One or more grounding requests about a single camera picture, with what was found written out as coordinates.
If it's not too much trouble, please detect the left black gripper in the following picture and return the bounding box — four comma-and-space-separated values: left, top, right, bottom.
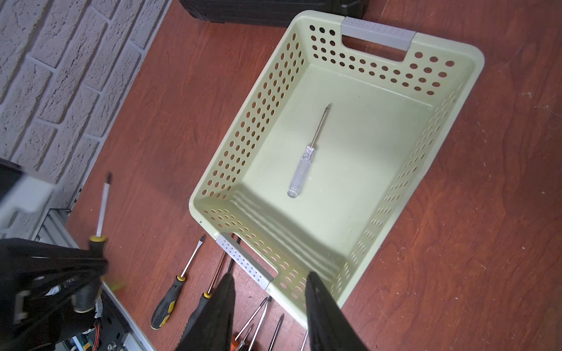
0, 238, 109, 351

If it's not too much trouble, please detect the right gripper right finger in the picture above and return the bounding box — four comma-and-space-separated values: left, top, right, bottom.
305, 271, 368, 350

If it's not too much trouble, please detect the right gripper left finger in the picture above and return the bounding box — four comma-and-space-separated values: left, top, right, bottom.
176, 273, 236, 350

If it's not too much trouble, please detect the clear handled screwdriver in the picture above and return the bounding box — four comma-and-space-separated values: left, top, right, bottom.
288, 103, 332, 198

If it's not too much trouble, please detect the black yellow dotted screwdriver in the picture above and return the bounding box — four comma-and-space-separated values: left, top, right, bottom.
180, 252, 227, 342

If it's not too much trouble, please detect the orange black stubby screwdriver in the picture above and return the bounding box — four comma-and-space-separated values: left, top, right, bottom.
300, 331, 309, 351

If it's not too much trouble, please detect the small clear slim screwdriver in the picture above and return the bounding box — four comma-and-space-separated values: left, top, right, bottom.
234, 297, 269, 341

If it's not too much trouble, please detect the small green black screwdriver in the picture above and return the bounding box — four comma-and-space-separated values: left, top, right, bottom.
248, 296, 272, 351

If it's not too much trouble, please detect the light green perforated bin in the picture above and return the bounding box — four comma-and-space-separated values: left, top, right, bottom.
189, 10, 484, 326

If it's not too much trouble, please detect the black plastic tool case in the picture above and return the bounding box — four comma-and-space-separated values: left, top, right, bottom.
179, 0, 369, 27

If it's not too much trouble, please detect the yellow handled screwdriver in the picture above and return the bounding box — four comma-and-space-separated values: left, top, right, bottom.
268, 314, 285, 351

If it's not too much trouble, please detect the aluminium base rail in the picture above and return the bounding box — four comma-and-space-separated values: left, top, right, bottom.
32, 209, 154, 350

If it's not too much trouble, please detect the pink handled screwdriver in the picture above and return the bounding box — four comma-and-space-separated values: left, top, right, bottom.
227, 237, 241, 273

